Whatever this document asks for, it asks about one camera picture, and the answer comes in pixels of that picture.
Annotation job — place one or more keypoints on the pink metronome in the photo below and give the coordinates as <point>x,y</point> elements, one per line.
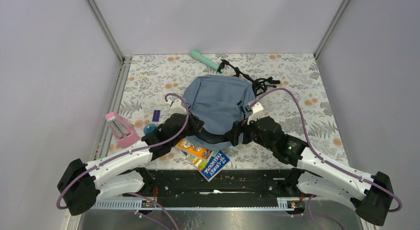
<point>124,131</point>

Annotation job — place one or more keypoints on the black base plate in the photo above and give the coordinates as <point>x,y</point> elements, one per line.
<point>230,188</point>

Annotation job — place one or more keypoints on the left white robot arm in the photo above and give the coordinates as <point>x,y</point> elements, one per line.
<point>83,184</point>

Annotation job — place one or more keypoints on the orange book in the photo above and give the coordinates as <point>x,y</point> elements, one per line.
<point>196,151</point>

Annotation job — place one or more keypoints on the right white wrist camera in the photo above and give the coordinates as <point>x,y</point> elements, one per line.
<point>256,111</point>

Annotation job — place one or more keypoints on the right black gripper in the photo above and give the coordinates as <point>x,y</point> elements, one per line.
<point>238,127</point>

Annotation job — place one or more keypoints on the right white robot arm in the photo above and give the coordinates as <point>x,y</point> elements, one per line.
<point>369,195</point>

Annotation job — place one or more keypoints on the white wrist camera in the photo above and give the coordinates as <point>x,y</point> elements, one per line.
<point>256,111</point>
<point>177,107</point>

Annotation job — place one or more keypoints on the floral table mat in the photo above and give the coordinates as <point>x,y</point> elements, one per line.
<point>151,77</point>

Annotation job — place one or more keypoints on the purple toy brick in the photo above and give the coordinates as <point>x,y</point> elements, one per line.
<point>156,116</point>

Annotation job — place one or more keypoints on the mint green tube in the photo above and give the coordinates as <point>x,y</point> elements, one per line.
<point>199,57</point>

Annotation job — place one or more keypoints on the blue grey backpack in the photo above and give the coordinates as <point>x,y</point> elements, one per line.
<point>219,101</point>

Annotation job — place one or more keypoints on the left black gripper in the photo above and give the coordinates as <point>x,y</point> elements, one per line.
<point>196,124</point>

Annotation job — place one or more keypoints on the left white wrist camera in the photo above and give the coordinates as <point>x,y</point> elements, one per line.
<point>177,107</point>

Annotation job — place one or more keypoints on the blue Treehouse book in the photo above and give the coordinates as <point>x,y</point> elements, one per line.
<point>211,167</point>

